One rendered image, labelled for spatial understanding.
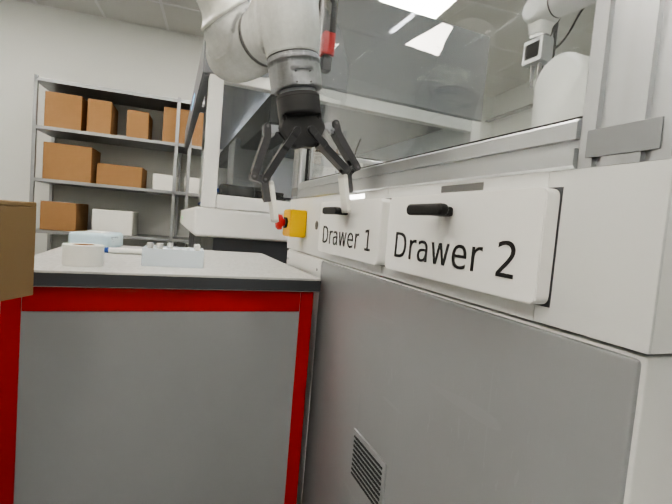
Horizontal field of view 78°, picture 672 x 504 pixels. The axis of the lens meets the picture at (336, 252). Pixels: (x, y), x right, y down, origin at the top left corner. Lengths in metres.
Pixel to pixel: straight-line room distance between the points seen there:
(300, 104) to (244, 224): 0.90
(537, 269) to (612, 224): 0.07
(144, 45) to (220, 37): 4.43
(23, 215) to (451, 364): 0.54
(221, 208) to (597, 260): 1.32
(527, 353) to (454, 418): 0.15
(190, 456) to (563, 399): 0.74
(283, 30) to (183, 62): 4.48
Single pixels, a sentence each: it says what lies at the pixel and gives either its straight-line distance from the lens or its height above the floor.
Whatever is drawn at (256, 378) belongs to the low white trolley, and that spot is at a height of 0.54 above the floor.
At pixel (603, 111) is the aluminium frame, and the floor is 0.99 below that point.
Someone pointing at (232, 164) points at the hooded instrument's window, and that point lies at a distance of 1.59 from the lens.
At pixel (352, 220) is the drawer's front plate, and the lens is 0.78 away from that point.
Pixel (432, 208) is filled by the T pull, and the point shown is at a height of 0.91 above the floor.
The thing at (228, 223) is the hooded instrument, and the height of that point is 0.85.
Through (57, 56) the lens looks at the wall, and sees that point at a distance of 5.38.
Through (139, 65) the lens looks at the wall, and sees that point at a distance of 5.22.
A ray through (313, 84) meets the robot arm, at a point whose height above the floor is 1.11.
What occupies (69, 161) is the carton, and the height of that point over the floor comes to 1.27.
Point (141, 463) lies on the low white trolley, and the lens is 0.99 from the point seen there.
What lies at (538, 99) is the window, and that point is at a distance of 0.51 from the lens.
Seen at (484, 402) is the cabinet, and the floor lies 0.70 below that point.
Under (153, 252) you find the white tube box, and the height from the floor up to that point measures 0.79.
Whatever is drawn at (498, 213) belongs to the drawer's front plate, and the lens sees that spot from 0.47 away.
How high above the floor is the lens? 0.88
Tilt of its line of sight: 3 degrees down
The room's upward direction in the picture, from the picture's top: 5 degrees clockwise
